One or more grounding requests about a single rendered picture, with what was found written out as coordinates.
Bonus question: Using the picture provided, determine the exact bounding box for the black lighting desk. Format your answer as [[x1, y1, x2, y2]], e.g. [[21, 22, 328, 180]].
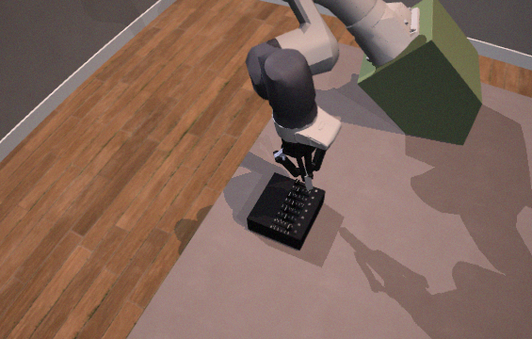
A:
[[247, 172, 325, 250]]

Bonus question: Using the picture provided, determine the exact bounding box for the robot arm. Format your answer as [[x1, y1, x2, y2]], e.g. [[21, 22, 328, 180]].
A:
[[246, 0, 420, 151]]

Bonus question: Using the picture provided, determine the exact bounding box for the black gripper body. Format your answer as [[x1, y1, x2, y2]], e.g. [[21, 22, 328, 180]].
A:
[[281, 139, 316, 158]]

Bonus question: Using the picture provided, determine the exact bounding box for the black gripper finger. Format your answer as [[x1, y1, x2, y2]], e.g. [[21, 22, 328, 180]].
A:
[[304, 148, 326, 189], [273, 148, 310, 190]]

